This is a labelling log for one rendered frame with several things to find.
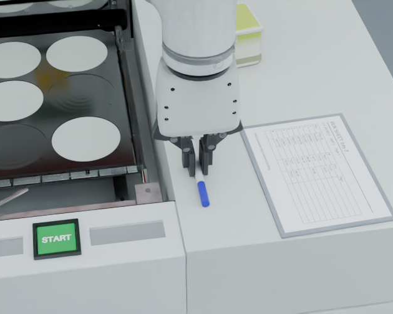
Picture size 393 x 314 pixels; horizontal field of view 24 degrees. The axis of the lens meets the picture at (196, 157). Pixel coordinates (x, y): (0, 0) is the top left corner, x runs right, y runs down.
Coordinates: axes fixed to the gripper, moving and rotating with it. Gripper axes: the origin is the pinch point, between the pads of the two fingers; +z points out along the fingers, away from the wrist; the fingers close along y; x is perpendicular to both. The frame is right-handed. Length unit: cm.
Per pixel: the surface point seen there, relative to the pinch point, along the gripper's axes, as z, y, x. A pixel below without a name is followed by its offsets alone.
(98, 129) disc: 8.8, 11.7, -18.0
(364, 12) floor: 98, -89, -175
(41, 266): 2.9, 20.5, 13.1
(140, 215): 2.8, 8.1, 6.5
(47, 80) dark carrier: 8.9, 18.7, -31.1
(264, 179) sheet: 1.8, -8.2, 3.5
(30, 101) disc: 8.9, 21.4, -26.2
